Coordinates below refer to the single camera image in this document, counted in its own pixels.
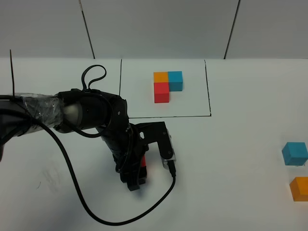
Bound template blue cube block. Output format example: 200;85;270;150
168;71;183;91

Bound template red cube block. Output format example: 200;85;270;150
154;82;170;103

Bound template orange cube block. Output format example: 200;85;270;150
154;72;169;83

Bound loose blue cube block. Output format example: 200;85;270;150
282;142;308;166

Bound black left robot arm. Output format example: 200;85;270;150
0;89;148;191

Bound black left camera cable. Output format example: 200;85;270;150
0;64;178;226

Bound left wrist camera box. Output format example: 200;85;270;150
135;121;176;170

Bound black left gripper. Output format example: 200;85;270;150
100;121;149;191

